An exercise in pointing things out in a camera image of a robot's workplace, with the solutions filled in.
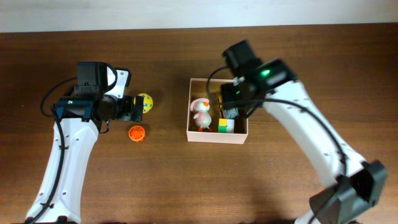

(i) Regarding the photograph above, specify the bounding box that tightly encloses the grey yellow toy truck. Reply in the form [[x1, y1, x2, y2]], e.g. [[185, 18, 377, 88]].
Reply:
[[218, 96, 239, 119]]

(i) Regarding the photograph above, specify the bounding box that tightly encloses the colourful puzzle cube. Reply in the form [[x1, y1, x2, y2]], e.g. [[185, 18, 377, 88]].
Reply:
[[218, 118, 234, 133]]

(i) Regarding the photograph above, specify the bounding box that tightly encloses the white duck toy pink hat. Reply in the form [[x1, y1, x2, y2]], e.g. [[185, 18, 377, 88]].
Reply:
[[190, 98, 213, 133]]

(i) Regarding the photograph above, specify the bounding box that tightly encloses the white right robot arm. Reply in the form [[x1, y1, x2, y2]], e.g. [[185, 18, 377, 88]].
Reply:
[[221, 81, 388, 224]]

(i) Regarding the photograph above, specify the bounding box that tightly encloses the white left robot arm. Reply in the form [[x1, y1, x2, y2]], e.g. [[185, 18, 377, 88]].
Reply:
[[25, 62, 144, 223]]

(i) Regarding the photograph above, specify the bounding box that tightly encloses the yellow ball with blue letters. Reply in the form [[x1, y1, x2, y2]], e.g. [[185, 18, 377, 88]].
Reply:
[[133, 93, 154, 114]]

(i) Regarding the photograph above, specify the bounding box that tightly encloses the orange lattice ball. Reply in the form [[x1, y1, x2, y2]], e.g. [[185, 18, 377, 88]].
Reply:
[[128, 125, 146, 142]]

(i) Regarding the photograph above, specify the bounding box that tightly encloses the pink open cardboard box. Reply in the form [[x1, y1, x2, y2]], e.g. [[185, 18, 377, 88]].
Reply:
[[186, 78, 249, 144]]

